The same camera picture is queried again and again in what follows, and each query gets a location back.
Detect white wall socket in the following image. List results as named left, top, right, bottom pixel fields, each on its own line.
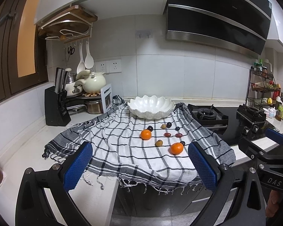
left=95, top=59, right=122, bottom=73

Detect white spatula spoon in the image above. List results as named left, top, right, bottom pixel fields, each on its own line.
left=85, top=40, right=94, bottom=69

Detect tan longan fruit front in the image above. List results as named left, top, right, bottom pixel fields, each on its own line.
left=155, top=140, right=163, bottom=147

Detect black gas stove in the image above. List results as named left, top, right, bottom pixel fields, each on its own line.
left=188, top=104, right=278, bottom=146

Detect black range hood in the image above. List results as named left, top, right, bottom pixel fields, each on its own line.
left=166, top=0, right=272, bottom=57

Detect brown window frame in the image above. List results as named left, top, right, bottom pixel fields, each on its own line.
left=0, top=0, right=48, bottom=103

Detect checkered white black cloth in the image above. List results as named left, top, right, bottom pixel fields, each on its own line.
left=43, top=96, right=236, bottom=193

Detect white scalloped ceramic bowl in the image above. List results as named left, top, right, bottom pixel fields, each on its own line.
left=128, top=95, right=175, bottom=120

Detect steel pot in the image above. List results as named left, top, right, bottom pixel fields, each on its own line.
left=84, top=99, right=104, bottom=114

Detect wall hook strip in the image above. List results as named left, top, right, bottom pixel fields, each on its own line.
left=135, top=30, right=152, bottom=39

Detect black knife block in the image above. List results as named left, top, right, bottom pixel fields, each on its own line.
left=44, top=67, right=71, bottom=127

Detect white framed stand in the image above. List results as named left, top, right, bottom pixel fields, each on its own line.
left=101, top=84, right=112, bottom=113

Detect red cherry tomato right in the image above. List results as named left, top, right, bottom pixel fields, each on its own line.
left=175, top=133, right=182, bottom=138

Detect wooden cutting board rack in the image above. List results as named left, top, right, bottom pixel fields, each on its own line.
left=38, top=5, right=98, bottom=43

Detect white ladle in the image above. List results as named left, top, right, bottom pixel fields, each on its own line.
left=77, top=42, right=85, bottom=74

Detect person's right hand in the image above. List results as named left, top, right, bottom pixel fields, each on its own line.
left=265, top=190, right=283, bottom=218

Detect orange mandarin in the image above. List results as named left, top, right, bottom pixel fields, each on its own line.
left=140, top=129, right=152, bottom=140
left=170, top=142, right=184, bottom=155

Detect black scissors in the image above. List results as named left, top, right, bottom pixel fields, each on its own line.
left=67, top=46, right=75, bottom=56

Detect cream ceramic pot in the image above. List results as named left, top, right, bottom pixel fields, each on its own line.
left=74, top=69, right=106, bottom=94

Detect black spice rack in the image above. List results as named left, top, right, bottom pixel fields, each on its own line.
left=245, top=66, right=281, bottom=109

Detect yellow oil bottle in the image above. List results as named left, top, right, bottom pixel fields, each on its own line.
left=275, top=104, right=283, bottom=121

